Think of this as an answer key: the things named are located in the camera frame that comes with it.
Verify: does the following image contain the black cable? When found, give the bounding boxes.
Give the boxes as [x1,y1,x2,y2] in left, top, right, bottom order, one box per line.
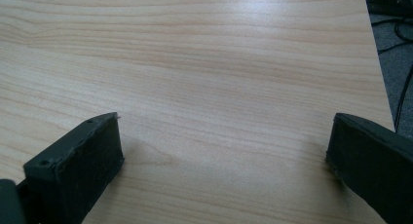
[394,63,413,132]
[370,17,413,56]

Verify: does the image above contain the dark equipment base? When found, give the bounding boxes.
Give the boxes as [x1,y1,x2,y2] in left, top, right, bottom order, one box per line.
[363,0,413,18]

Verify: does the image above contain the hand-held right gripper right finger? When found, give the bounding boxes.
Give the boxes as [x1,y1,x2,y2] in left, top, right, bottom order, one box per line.
[325,112,413,224]

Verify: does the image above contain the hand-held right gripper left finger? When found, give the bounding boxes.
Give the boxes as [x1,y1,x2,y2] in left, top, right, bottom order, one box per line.
[17,111,126,224]

